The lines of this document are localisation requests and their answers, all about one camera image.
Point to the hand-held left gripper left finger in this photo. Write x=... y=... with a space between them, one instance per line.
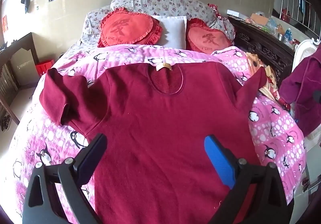
x=91 y=158

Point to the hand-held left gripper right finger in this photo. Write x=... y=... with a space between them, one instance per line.
x=218 y=158

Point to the dark red sweater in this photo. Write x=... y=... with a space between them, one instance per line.
x=155 y=118

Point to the pink penguin blanket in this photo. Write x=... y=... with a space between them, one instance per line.
x=273 y=128

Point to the pair of dark shoes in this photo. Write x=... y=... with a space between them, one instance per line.
x=5 y=123

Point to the orange patterned cloth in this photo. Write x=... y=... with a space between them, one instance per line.
x=268 y=78

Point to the red box on floor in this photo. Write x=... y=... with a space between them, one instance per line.
x=44 y=68

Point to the purple fleece jacket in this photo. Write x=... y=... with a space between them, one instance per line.
x=303 y=88

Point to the small red heart pillow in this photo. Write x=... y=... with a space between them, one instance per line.
x=208 y=38

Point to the dark wooden side cabinet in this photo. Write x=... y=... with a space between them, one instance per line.
x=15 y=63

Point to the carved dark wooden cabinet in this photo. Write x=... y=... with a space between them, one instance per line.
x=265 y=43

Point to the white pillow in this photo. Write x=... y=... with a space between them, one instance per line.
x=174 y=29

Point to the metal cup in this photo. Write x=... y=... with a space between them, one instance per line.
x=280 y=37

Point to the large red heart pillow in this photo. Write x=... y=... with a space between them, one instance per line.
x=128 y=27

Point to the white chair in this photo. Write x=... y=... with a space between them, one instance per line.
x=304 y=48

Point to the blue plastic bottle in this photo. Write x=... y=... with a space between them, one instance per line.
x=288 y=35

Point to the orange cardboard box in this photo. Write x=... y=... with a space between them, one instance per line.
x=259 y=18

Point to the white flat box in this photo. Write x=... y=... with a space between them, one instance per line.
x=234 y=13

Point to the red fire extinguisher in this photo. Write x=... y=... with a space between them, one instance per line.
x=284 y=14

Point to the floral rolled quilt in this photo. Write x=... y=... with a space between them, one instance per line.
x=165 y=4

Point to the metal stair railing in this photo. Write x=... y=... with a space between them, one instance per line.
x=292 y=5

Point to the red wall sticker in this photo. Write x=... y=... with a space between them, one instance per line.
x=4 y=24

